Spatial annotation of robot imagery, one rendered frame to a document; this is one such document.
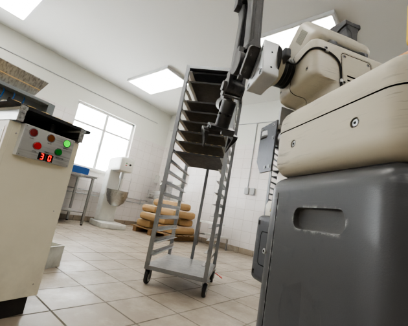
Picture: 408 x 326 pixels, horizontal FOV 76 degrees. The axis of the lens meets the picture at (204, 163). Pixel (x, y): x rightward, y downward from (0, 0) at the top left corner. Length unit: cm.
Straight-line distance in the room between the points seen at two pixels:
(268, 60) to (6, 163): 110
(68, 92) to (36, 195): 454
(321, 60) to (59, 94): 534
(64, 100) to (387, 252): 569
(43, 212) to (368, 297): 135
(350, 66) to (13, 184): 132
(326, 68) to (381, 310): 59
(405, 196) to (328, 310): 15
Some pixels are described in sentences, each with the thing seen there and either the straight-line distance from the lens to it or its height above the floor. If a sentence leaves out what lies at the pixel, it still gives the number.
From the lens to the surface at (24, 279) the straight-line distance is 152.
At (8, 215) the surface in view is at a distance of 140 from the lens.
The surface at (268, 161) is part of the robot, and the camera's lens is 81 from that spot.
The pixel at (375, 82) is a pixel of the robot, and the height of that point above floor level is 78.
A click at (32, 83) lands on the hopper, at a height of 127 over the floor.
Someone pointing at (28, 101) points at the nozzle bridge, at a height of 114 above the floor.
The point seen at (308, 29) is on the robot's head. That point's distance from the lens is 93.
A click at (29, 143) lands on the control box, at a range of 136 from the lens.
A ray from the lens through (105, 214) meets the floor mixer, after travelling 559.
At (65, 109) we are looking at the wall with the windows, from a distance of 577.
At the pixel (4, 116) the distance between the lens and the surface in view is 145.
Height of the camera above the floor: 61
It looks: 11 degrees up
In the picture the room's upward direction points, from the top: 10 degrees clockwise
